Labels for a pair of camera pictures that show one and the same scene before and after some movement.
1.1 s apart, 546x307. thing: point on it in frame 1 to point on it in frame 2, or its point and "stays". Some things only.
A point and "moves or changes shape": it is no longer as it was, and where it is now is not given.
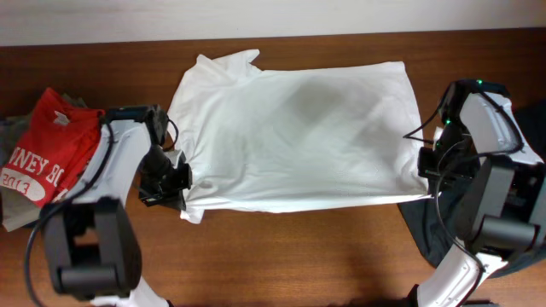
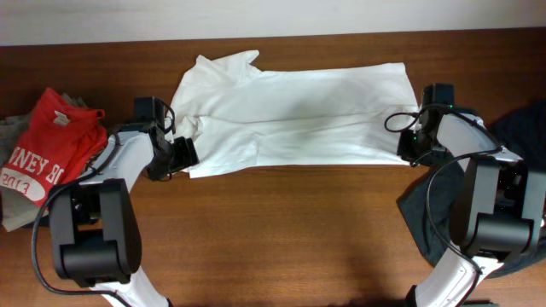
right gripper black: x=439 y=179 to x=404 y=145
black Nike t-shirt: x=434 y=224 stays
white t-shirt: x=280 y=141 moves or changes shape
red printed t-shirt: x=52 y=152 stays
